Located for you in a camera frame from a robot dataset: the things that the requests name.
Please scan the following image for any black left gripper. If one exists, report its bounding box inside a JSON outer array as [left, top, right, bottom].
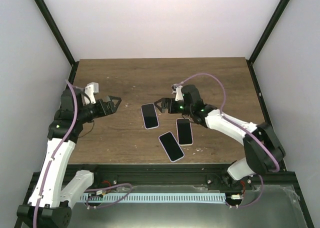
[[78, 96, 122, 124]]

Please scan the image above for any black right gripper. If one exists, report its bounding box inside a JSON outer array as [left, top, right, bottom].
[[155, 97, 193, 115]]

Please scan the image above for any light blue phone case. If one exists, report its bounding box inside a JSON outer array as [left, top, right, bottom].
[[140, 102, 160, 131]]

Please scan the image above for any beige phone case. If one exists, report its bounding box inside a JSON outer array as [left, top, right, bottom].
[[175, 117, 195, 146]]

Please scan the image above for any lavender phone case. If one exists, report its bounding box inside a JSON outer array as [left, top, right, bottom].
[[158, 131, 186, 163]]

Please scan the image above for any white-edged black smartphone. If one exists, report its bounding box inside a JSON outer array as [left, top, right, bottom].
[[159, 132, 184, 161]]

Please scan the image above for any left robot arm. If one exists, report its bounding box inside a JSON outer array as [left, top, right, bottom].
[[16, 85, 122, 228]]

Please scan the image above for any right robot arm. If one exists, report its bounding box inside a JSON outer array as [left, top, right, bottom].
[[154, 84, 286, 190]]

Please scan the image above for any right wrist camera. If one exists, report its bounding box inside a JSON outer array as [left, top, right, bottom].
[[171, 83, 184, 102]]

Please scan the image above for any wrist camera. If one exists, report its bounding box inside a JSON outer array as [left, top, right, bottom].
[[84, 82, 99, 105], [171, 83, 184, 102]]

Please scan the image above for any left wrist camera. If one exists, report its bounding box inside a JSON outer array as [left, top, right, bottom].
[[84, 82, 99, 105]]

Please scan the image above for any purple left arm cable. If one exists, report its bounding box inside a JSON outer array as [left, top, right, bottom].
[[32, 79, 133, 228]]

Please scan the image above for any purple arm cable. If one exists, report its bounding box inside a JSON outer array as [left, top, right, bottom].
[[32, 79, 133, 228], [174, 72, 281, 209]]

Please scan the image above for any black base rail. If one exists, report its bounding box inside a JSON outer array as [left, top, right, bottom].
[[32, 163, 296, 191]]

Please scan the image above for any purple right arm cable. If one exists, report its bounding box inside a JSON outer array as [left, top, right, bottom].
[[174, 72, 281, 209]]

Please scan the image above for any light blue slotted cable duct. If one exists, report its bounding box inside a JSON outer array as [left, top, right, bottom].
[[78, 193, 226, 204]]

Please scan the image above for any black frame post left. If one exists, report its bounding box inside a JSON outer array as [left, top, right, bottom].
[[26, 0, 77, 67]]

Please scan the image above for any black frame post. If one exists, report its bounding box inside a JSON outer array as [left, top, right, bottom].
[[26, 0, 77, 67], [248, 0, 298, 64]]

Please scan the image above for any black frame post right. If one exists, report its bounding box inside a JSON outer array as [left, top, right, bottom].
[[248, 0, 298, 64]]

